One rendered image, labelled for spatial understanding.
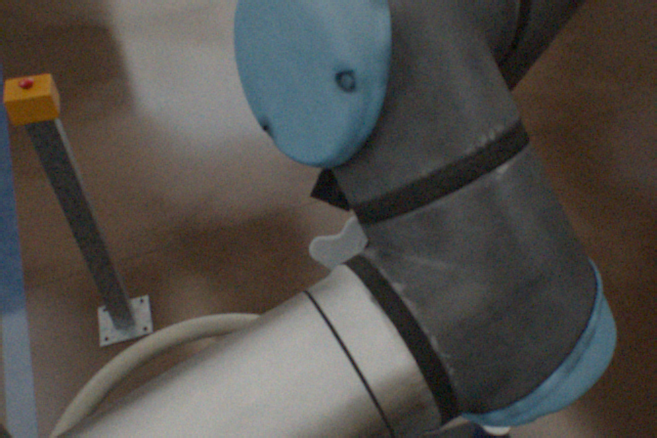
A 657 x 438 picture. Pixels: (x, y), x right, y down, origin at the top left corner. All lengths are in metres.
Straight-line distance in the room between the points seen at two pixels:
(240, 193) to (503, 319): 2.72
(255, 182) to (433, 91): 2.77
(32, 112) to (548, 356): 1.64
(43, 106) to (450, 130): 1.60
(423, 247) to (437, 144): 0.05
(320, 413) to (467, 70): 0.15
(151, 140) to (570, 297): 3.22
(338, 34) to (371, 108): 0.03
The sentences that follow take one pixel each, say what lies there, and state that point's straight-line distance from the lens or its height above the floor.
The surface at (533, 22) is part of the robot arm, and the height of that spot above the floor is 1.78.
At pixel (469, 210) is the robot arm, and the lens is 0.24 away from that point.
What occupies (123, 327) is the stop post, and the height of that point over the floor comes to 0.02.
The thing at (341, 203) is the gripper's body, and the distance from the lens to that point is 0.49.
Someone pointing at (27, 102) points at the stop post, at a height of 1.07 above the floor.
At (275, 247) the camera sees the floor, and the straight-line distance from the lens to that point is 2.64.
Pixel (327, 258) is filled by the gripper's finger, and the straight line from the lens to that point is 0.51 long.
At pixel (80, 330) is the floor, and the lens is 2.54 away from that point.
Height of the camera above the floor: 1.90
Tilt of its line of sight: 44 degrees down
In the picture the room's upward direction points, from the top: straight up
